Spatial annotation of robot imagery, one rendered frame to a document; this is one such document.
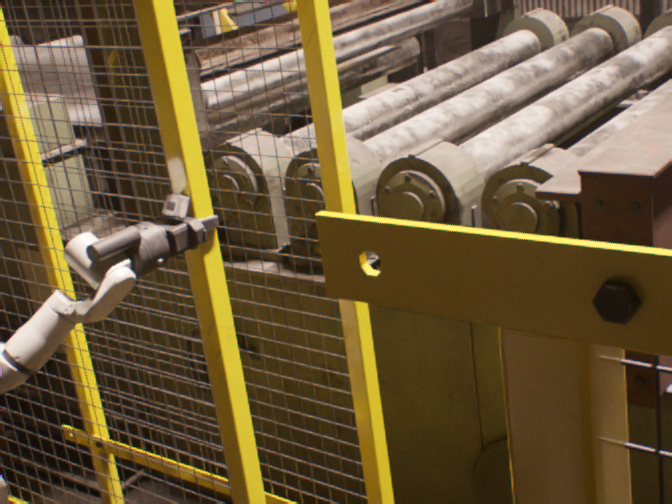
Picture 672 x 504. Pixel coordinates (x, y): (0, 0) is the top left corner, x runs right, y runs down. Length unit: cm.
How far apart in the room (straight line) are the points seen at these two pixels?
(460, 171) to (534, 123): 56
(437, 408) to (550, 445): 243
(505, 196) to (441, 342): 49
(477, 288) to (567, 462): 10
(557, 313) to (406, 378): 250
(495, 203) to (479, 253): 212
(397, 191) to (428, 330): 40
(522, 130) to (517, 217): 65
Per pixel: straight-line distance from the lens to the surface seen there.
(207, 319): 202
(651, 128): 262
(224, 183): 317
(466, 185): 276
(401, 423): 309
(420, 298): 54
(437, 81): 403
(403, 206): 277
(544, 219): 258
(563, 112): 342
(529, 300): 51
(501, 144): 307
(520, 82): 389
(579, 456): 55
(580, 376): 52
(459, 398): 292
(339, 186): 225
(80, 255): 182
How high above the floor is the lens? 203
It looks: 21 degrees down
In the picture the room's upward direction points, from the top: 8 degrees counter-clockwise
